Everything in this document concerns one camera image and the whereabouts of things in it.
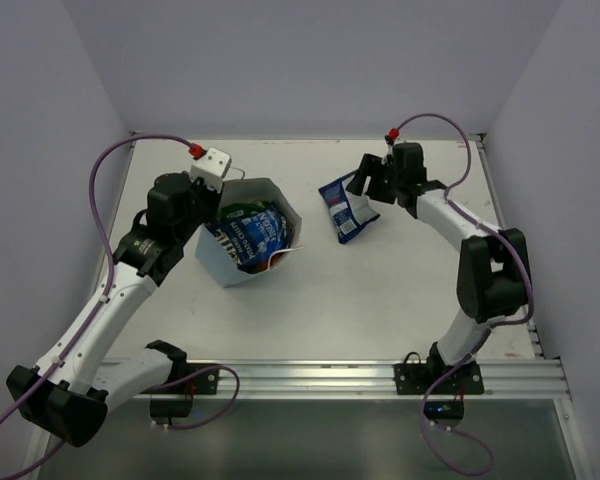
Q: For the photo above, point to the light blue paper bag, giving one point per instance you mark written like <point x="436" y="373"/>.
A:
<point x="213" y="257"/>

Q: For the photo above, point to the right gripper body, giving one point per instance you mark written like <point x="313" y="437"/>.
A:
<point x="397" y="182"/>

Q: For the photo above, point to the blue white snack bag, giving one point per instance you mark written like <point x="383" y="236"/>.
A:
<point x="350" y="213"/>

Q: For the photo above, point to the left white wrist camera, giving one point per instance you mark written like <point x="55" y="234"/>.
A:
<point x="210" y="166"/>

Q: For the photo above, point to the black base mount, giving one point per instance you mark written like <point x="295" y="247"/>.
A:
<point x="173" y="400"/>
<point x="413" y="376"/>

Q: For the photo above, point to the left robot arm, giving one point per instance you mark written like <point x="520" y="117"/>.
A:
<point x="66" y="392"/>

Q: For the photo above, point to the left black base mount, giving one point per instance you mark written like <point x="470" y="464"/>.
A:
<point x="173" y="400"/>

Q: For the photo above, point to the red chips bag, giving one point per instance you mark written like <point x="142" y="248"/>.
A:
<point x="259" y="266"/>

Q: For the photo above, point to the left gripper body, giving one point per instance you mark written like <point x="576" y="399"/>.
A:
<point x="206" y="195"/>

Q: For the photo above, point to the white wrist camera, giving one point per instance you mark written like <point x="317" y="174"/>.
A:
<point x="210" y="166"/>
<point x="390" y="143"/>

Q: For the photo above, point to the blue kettle chips bag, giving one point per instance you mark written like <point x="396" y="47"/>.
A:
<point x="254" y="237"/>

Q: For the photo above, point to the aluminium rail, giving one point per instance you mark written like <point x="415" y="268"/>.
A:
<point x="517" y="379"/>

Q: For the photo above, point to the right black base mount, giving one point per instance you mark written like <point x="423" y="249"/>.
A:
<point x="413" y="376"/>

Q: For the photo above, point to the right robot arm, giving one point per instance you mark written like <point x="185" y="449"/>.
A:
<point x="493" y="282"/>

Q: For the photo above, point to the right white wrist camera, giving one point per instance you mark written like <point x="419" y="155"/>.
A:
<point x="390" y="143"/>

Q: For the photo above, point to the green snack bag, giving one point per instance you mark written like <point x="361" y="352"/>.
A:
<point x="241" y="210"/>

